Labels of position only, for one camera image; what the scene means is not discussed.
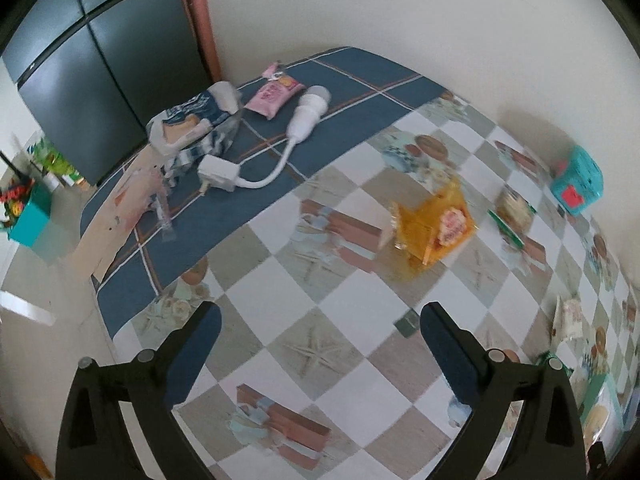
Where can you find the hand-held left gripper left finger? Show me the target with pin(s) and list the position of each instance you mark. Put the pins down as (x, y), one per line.
(195, 355)

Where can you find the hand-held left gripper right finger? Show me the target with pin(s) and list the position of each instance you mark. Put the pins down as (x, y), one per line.
(450, 355)

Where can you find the small dark square block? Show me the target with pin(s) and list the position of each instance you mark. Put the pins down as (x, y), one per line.
(406, 324)

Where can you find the checkered patterned tablecloth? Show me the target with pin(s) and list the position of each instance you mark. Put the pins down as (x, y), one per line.
(350, 285)

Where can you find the yellow bread packet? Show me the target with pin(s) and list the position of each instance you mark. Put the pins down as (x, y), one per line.
(440, 230)

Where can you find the small white snack packet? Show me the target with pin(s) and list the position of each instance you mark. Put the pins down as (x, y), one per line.
(570, 317)

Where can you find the green-edged cracker packet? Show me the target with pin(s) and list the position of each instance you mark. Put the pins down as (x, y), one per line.
(512, 210)

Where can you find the clear plastic wrapper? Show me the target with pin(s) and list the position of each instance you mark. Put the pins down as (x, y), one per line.
(160, 200)

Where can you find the teal storage bin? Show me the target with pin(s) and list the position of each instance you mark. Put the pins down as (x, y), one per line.
(30, 220)

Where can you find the teal toy box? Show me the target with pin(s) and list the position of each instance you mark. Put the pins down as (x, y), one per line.
(580, 175)

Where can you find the green printed packages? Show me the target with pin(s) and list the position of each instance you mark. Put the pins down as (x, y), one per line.
(55, 162)

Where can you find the blue and white snack bag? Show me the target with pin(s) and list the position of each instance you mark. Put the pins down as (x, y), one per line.
(200, 110)

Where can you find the small pink snack packet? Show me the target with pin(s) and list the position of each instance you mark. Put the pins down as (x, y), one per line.
(272, 97)

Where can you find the copper-coloured pipe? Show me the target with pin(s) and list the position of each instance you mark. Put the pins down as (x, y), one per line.
(200, 20)

